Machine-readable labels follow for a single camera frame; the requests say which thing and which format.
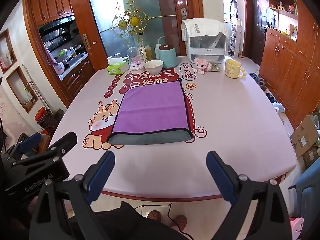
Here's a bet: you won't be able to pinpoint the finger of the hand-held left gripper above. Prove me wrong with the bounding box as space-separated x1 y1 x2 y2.
45 131 78 157
1 132 42 167

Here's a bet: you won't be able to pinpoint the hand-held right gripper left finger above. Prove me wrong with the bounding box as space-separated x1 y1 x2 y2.
29 151 116 240

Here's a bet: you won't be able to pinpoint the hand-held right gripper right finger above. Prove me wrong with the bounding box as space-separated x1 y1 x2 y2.
206 151 293 240

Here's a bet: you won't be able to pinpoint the purple and grey towel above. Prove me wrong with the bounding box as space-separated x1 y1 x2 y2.
106 79 194 146

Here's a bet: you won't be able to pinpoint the red lidded jar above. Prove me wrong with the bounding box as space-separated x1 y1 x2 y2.
34 107 48 126

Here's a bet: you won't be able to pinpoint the person's dark clothing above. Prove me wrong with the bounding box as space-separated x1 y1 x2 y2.
67 201 193 240

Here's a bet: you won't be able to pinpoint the person's pink slipper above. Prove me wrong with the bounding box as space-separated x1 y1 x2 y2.
173 215 188 231
147 210 162 222

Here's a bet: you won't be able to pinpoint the pink printed tablecloth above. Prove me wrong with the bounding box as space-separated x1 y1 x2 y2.
49 54 298 203

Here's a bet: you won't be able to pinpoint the green tissue box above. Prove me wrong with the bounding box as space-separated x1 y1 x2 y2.
107 61 129 76

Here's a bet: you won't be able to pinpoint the blue chair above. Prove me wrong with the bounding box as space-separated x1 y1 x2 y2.
288 159 320 218

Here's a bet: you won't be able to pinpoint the small cardboard box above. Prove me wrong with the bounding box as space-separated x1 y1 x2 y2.
297 145 320 173

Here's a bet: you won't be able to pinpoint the blue and white slippers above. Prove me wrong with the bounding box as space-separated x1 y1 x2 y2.
265 92 286 113

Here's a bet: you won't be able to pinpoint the large cardboard box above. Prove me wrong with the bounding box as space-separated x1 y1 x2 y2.
290 114 320 158

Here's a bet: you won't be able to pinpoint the grey slippers pair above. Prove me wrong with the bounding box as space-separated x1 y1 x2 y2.
248 72 267 91

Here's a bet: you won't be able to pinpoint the glass dome ornament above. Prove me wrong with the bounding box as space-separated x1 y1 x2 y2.
126 46 147 71

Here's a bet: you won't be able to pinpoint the black range hood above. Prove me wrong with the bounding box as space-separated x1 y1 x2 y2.
37 15 81 46

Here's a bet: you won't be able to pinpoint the pink plush toy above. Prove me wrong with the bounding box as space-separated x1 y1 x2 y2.
195 57 211 75

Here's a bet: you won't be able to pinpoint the white bowl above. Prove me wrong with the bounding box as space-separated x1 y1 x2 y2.
144 59 164 74

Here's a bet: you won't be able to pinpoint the glass bottle with yellow liquid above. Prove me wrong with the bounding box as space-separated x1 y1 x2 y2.
138 45 152 63

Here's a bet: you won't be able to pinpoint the white countertop appliance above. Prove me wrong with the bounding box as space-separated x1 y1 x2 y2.
182 19 230 64

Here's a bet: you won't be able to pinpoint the white squeeze bottle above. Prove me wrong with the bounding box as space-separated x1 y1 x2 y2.
154 36 173 58

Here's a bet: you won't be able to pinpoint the teal container with brown lid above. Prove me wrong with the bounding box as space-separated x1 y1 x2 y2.
159 44 179 69

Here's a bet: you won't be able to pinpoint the white shoe rack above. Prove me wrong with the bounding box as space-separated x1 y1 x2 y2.
228 19 243 57

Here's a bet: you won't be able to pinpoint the white cloth cover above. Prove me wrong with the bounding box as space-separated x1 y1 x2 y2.
182 19 230 42

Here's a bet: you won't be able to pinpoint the dark entrance door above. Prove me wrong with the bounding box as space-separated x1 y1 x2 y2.
249 0 268 66

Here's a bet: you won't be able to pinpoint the frosted glass door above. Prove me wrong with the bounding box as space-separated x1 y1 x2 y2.
85 0 176 66

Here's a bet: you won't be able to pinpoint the wooden framed wall niche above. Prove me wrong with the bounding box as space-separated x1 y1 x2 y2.
6 65 39 113
0 28 18 75

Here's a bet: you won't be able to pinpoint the black cable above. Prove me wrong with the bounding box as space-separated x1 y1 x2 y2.
134 203 193 240

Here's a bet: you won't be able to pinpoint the yellow mug with beaded handle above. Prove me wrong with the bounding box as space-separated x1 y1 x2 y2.
224 59 247 80

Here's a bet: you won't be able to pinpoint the wooden kitchen wall cabinets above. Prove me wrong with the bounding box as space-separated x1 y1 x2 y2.
29 0 75 27

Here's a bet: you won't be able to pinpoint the wooden wall cabinet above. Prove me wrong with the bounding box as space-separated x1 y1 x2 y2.
258 0 320 128

